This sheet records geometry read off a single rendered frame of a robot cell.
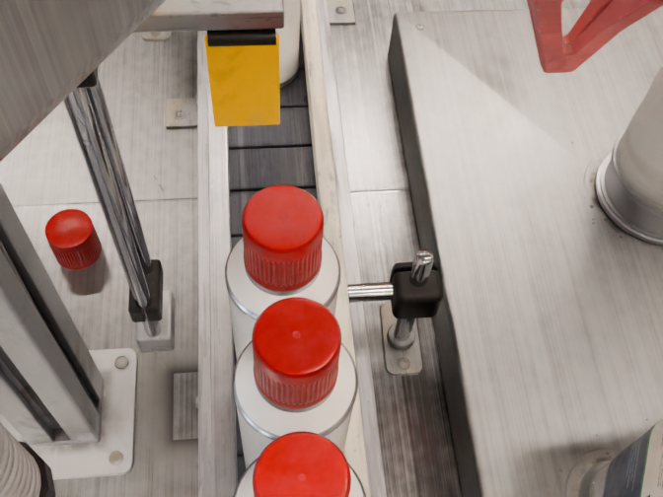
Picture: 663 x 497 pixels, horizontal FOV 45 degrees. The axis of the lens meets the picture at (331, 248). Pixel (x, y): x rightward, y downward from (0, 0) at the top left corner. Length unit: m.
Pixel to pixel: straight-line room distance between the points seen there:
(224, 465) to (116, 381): 0.18
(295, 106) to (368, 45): 0.14
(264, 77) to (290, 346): 0.12
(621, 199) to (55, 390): 0.39
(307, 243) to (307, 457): 0.08
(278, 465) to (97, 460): 0.29
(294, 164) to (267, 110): 0.23
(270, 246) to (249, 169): 0.28
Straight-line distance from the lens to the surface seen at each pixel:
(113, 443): 0.55
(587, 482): 0.51
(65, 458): 0.56
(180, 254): 0.61
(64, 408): 0.50
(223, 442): 0.41
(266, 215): 0.32
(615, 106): 0.68
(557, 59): 0.38
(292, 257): 0.31
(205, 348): 0.52
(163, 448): 0.55
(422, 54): 0.67
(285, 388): 0.30
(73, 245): 0.59
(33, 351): 0.42
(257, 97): 0.36
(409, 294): 0.49
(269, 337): 0.29
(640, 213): 0.59
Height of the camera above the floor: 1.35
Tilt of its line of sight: 59 degrees down
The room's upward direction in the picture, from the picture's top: 6 degrees clockwise
